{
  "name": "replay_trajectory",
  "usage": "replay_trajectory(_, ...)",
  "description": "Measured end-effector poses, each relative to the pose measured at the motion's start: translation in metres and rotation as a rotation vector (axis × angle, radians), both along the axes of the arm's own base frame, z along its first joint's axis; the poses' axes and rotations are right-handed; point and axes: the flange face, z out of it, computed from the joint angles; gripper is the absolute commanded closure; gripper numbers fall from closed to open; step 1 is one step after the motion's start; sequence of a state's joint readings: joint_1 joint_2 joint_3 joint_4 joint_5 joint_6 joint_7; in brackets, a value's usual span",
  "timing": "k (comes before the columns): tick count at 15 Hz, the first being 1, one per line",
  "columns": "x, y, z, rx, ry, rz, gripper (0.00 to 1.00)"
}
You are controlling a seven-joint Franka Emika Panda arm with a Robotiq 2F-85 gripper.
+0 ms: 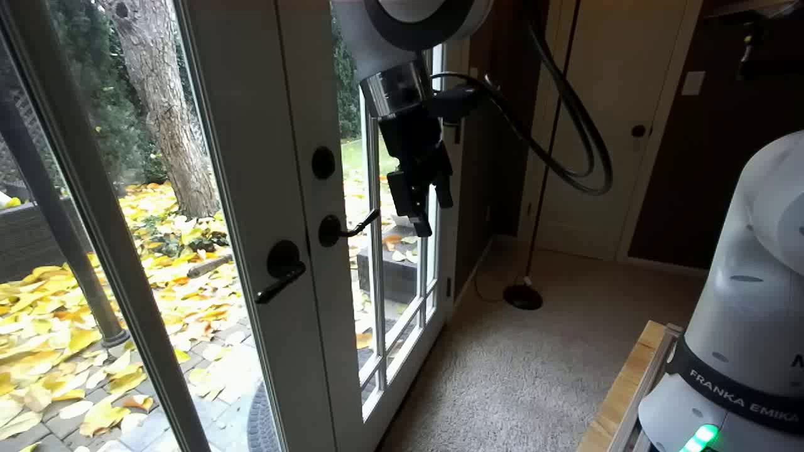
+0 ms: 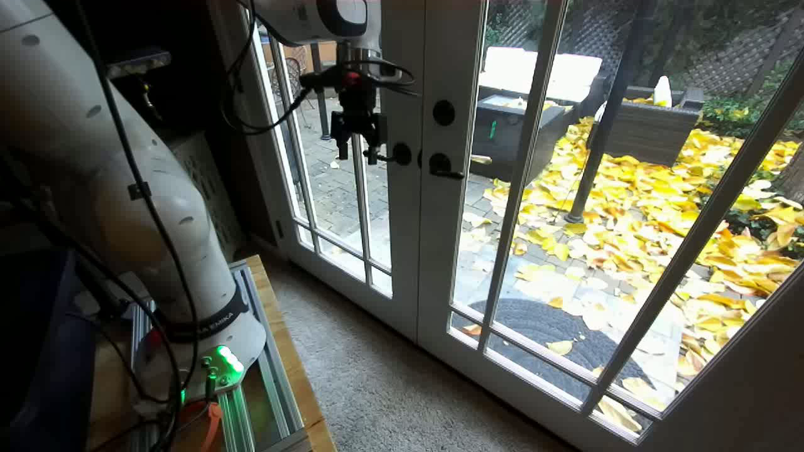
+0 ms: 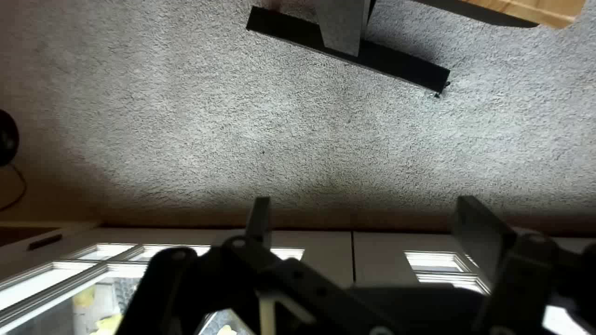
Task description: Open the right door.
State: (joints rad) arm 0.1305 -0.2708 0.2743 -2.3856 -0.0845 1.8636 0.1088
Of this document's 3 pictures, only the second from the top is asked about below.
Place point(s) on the aluminium base frame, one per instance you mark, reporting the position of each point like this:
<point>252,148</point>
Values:
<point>271,361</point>

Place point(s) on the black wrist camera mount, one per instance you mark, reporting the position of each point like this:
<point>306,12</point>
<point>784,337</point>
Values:
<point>352,79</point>

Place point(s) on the black round deadbolt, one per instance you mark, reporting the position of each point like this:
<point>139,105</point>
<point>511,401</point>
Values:
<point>443,112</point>

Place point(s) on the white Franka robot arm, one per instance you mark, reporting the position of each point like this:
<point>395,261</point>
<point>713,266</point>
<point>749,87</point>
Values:
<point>83,168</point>

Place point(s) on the green glowing plug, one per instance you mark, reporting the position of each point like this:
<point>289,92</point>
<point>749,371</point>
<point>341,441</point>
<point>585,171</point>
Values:
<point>225,369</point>

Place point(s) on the dark slanted metal pole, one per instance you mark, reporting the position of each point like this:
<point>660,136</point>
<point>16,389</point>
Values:
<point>605,122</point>

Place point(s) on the dark blue bin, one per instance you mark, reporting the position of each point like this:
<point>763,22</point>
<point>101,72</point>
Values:
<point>41,361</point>

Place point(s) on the dark round doormat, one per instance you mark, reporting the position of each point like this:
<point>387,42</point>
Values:
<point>536,322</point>

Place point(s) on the white glass door with deadbolt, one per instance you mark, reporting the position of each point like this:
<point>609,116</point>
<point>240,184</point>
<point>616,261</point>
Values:
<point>436,253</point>

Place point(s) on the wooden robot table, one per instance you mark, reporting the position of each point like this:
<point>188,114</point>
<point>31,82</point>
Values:
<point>293,379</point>

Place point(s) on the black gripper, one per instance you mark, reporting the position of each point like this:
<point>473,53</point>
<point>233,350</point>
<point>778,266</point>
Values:
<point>359,122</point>

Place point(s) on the small white garden object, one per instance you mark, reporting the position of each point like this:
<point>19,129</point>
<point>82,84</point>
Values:
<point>661,92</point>

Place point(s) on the white glass door without deadbolt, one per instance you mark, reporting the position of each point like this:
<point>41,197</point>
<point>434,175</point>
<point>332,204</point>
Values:
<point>404,253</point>

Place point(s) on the thin dark upright post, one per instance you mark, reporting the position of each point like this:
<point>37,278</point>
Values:
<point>320,92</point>

